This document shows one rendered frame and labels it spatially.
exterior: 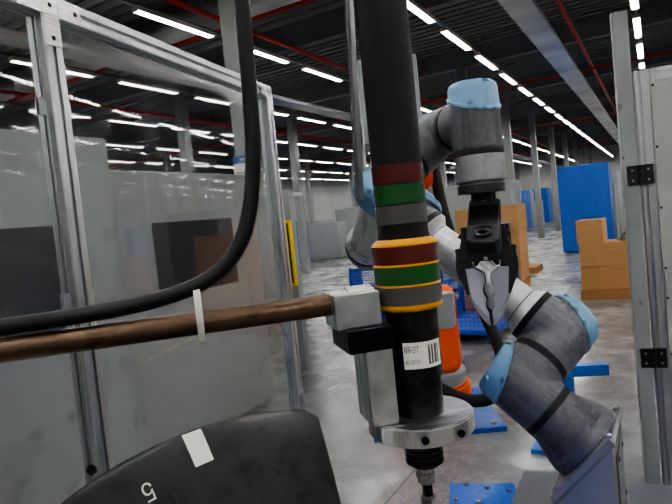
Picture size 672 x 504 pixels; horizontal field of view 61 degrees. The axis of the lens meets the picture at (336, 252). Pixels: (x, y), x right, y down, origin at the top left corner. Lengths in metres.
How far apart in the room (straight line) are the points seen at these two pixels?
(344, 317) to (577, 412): 0.85
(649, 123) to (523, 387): 1.27
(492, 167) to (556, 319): 0.44
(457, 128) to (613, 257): 8.81
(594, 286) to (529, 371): 8.60
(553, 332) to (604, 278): 8.48
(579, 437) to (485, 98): 0.62
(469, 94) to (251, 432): 0.57
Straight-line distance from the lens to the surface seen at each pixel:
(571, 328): 1.20
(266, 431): 0.53
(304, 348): 6.36
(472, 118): 0.86
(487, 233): 0.79
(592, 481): 1.15
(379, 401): 0.37
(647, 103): 2.20
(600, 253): 9.63
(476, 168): 0.85
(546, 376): 1.17
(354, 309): 0.35
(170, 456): 0.52
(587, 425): 1.15
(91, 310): 0.35
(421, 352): 0.37
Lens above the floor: 1.60
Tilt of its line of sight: 3 degrees down
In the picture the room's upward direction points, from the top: 6 degrees counter-clockwise
